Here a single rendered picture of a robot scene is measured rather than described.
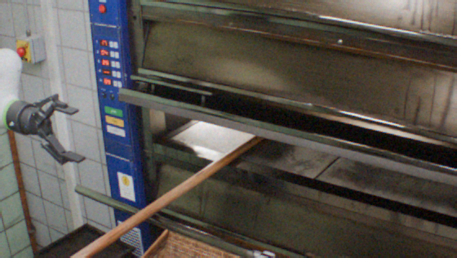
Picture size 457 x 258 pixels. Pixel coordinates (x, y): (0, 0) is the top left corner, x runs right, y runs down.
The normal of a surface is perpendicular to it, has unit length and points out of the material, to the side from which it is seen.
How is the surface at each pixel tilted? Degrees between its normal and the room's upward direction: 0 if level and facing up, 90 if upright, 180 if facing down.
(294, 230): 70
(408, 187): 0
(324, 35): 90
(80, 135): 90
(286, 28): 90
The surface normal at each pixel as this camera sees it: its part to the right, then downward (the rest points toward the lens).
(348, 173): -0.04, -0.91
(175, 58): -0.56, 0.03
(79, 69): -0.58, 0.36
